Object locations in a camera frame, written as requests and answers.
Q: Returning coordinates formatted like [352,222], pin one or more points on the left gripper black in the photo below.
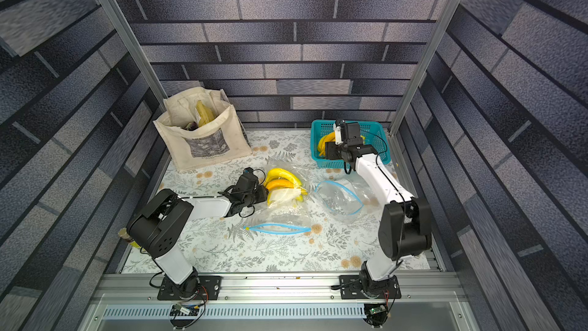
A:
[263,192]

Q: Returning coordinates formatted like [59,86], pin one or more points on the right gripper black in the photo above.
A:
[333,148]

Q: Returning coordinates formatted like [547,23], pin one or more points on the yellow banana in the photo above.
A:
[323,141]

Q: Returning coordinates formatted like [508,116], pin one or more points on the zip-top bag of bananas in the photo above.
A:
[346,199]
[285,210]

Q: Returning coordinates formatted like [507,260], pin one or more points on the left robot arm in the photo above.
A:
[158,226]

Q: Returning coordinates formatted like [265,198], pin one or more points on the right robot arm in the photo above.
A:
[406,221]

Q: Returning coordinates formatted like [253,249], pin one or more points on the beige canvas tote bag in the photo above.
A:
[192,147]

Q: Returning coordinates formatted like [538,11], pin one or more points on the teal plastic basket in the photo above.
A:
[372,131]

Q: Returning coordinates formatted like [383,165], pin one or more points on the yellow item in tote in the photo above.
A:
[205,114]

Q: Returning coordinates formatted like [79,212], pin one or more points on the left circuit board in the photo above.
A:
[179,310]

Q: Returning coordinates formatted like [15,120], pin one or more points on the circuit board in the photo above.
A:
[179,310]
[376,314]

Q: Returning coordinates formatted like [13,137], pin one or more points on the yellow drink bottle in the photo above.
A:
[124,235]

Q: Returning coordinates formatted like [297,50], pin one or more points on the right circuit board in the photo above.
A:
[376,314]

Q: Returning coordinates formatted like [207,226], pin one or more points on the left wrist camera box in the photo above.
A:
[249,171]

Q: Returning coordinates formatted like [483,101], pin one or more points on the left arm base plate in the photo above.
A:
[206,286]

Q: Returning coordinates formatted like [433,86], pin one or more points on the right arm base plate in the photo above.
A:
[353,287]

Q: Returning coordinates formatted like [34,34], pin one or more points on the aluminium front rail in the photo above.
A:
[416,287]

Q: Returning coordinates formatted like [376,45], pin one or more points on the right aluminium frame post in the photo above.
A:
[419,74]

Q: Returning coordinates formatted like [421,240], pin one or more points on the aluminium frame post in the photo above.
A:
[123,29]
[419,74]

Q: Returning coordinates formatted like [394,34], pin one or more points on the left aluminium frame post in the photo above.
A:
[123,29]

